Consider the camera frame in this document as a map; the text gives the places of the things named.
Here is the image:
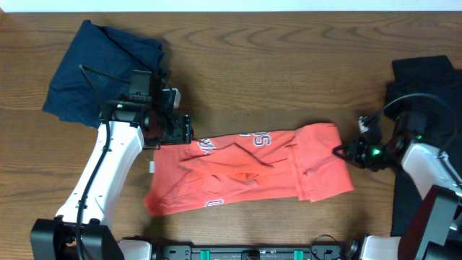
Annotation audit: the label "orange red t-shirt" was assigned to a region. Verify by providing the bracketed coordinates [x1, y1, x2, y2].
[144, 123, 354, 216]

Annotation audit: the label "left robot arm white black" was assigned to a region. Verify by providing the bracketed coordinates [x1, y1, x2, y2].
[30, 101, 193, 259]

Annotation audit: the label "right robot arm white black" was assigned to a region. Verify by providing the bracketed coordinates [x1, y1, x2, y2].
[333, 112, 461, 260]

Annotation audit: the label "black clothes pile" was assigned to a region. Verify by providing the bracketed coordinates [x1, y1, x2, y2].
[385, 55, 461, 236]

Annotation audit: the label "folded navy blue shirt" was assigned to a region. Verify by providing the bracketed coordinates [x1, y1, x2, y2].
[42, 20, 164, 128]

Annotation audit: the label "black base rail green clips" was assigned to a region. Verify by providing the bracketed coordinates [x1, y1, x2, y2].
[115, 236, 351, 260]

